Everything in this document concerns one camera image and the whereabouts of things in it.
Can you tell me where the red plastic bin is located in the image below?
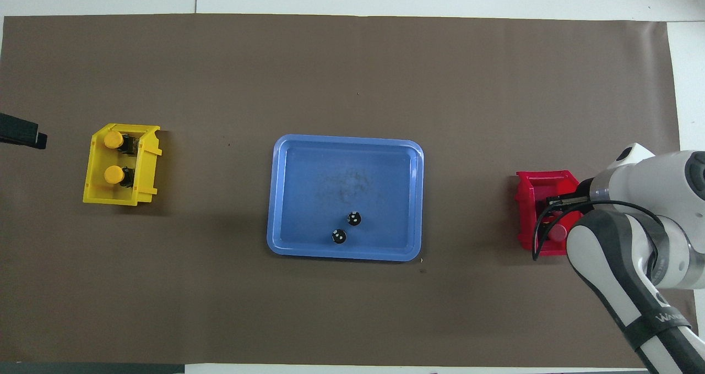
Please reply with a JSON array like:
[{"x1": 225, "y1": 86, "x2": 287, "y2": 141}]
[{"x1": 515, "y1": 170, "x2": 585, "y2": 257}]

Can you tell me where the yellow push button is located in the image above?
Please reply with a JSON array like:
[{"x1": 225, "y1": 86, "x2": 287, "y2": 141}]
[
  {"x1": 104, "y1": 131, "x2": 137, "y2": 155},
  {"x1": 104, "y1": 165, "x2": 135, "y2": 189}
]

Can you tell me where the yellow plastic bin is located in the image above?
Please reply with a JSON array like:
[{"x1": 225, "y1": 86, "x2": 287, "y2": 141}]
[{"x1": 83, "y1": 123, "x2": 164, "y2": 207}]

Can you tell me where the blue plastic tray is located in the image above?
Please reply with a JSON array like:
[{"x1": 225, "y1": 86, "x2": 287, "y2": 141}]
[{"x1": 267, "y1": 134, "x2": 425, "y2": 262}]

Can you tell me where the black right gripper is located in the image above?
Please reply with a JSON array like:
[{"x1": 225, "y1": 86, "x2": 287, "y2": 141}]
[{"x1": 547, "y1": 177, "x2": 596, "y2": 207}]

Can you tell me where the brown paper mat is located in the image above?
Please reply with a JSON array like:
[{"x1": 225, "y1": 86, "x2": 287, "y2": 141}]
[{"x1": 0, "y1": 13, "x2": 696, "y2": 368}]

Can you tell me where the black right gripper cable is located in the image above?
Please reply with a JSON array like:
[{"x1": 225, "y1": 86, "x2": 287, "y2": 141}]
[{"x1": 532, "y1": 199, "x2": 667, "y2": 262}]

